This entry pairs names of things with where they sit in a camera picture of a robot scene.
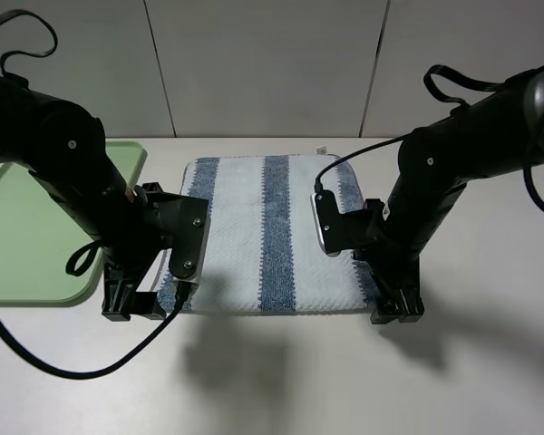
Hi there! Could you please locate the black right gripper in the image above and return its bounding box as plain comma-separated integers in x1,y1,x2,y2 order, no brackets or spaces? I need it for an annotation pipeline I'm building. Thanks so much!
340,197,424,324

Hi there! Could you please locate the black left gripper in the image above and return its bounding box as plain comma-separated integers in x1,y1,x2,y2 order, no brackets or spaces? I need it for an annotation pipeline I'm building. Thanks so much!
102,182,188,322

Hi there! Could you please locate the blue white striped towel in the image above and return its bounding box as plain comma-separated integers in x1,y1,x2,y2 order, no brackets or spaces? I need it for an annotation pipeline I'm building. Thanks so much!
180,155,377,314

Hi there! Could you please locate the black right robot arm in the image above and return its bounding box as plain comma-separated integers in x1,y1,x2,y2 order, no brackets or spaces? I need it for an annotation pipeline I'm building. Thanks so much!
353,65,544,324

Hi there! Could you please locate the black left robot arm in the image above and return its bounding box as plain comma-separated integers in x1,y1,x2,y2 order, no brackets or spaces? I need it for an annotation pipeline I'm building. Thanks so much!
0,76,209,321

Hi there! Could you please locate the green plastic tray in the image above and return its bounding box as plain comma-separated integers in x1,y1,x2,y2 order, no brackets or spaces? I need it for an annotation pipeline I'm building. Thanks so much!
0,140,148,308

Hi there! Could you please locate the black left camera cable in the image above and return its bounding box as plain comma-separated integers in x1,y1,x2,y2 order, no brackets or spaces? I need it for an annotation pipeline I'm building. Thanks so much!
0,244,192,380

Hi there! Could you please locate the black camera cable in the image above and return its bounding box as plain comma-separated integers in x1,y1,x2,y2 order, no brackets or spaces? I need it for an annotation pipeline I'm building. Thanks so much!
0,244,192,380
314,137,405,195

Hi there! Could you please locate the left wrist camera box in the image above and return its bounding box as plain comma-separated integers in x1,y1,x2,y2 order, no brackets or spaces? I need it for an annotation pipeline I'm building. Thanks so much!
169,197,210,287

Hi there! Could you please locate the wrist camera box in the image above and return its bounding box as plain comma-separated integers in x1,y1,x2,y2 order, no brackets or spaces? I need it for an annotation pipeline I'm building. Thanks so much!
311,189,353,257
169,197,210,287

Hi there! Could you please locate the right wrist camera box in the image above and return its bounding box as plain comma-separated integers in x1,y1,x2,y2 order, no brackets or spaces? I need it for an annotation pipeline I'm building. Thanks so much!
311,189,353,257

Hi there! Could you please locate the black right camera cable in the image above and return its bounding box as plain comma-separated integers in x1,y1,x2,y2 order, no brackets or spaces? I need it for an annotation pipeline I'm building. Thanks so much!
314,137,405,195

